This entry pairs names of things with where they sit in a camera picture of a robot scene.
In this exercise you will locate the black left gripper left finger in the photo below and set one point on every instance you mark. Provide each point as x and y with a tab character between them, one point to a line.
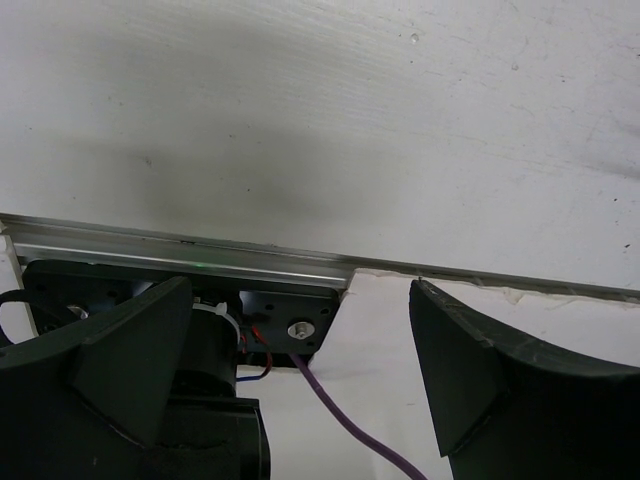
85	401

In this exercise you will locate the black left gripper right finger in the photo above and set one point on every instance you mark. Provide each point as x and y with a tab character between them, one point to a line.
508	405

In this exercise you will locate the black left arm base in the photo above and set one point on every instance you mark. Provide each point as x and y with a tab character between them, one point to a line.
282	319

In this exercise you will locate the aluminium front rail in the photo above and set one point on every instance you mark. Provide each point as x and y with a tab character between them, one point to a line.
41	238

